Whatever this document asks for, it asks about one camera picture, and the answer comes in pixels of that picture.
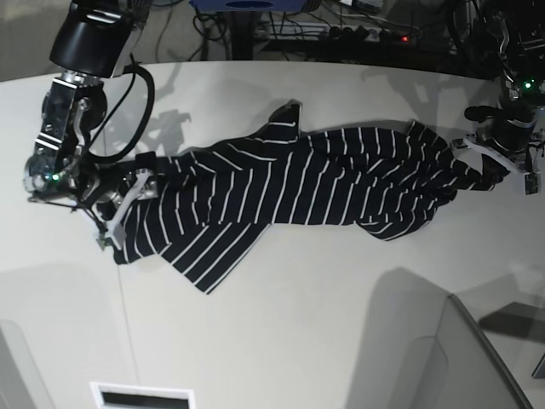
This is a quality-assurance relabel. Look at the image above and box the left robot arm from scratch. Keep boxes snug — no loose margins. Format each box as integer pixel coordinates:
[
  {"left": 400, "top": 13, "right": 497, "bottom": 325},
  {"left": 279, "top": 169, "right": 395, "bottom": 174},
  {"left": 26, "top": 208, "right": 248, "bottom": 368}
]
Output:
[{"left": 445, "top": 1, "right": 544, "bottom": 195}]

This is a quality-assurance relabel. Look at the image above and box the grey chair back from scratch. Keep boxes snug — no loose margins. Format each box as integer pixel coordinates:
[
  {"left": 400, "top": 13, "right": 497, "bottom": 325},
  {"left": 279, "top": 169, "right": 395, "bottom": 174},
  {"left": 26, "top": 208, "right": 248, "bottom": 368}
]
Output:
[{"left": 345, "top": 268, "right": 531, "bottom": 408}]

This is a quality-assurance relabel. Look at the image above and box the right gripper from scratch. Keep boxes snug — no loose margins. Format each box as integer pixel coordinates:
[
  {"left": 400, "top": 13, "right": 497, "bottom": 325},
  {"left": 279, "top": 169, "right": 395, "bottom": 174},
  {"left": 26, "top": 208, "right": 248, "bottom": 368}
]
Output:
[{"left": 76, "top": 152, "right": 158, "bottom": 217}]

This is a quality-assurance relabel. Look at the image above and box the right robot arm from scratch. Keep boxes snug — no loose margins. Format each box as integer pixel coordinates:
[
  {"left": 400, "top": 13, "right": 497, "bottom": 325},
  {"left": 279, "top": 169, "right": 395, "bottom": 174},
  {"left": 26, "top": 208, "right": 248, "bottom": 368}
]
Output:
[{"left": 23, "top": 1, "right": 155, "bottom": 210}]

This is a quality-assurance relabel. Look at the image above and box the white slotted box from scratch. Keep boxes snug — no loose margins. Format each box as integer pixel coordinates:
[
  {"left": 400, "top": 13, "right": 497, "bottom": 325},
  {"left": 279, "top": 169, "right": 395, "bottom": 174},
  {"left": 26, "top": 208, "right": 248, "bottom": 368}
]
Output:
[{"left": 90, "top": 382, "right": 197, "bottom": 409}]

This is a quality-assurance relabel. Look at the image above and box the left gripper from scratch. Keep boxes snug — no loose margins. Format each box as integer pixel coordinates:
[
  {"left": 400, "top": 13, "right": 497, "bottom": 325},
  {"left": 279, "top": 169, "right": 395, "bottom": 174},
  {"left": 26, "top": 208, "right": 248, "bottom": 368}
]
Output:
[{"left": 475, "top": 114, "right": 538, "bottom": 187}]

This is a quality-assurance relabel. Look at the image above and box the black power strip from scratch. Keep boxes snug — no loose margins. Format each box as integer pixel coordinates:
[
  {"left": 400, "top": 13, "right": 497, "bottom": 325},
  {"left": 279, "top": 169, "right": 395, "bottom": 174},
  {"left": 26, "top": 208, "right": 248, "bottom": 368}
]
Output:
[{"left": 254, "top": 20, "right": 417, "bottom": 44}]

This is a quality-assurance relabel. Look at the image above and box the black table leg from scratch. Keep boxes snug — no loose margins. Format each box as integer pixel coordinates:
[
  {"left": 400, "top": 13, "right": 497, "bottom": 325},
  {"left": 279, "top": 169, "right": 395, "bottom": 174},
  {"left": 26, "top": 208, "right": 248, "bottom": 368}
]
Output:
[{"left": 227, "top": 12, "right": 261, "bottom": 60}]

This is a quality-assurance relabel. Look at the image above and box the navy white striped t-shirt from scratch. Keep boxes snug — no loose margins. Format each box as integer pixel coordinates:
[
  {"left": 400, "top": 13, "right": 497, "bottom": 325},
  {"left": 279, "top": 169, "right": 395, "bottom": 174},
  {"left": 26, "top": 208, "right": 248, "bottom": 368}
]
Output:
[{"left": 113, "top": 102, "right": 496, "bottom": 293}]

